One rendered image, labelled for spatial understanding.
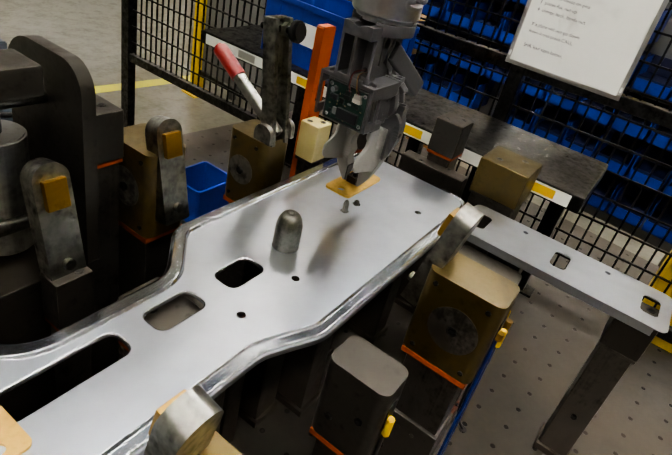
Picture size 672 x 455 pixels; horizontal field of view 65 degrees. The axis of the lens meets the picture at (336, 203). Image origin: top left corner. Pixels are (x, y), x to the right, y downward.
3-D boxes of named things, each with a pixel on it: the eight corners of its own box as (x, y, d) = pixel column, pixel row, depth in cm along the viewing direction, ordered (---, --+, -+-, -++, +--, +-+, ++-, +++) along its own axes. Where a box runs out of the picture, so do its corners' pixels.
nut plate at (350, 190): (347, 199, 66) (349, 191, 66) (323, 186, 68) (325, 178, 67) (381, 180, 73) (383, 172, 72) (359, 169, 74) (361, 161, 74)
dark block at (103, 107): (92, 391, 75) (81, 117, 54) (63, 363, 78) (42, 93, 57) (123, 371, 79) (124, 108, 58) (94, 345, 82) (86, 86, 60)
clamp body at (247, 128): (235, 330, 91) (263, 145, 73) (195, 301, 95) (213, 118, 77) (261, 312, 96) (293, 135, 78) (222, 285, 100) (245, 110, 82)
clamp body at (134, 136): (140, 382, 78) (146, 159, 59) (95, 342, 83) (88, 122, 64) (176, 358, 83) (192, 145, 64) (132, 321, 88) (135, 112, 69)
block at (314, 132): (281, 310, 97) (319, 127, 78) (267, 300, 98) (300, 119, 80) (293, 301, 99) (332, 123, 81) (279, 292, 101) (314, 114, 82)
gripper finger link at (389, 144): (358, 151, 66) (370, 84, 62) (366, 147, 68) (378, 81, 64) (390, 164, 64) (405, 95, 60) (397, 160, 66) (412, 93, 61)
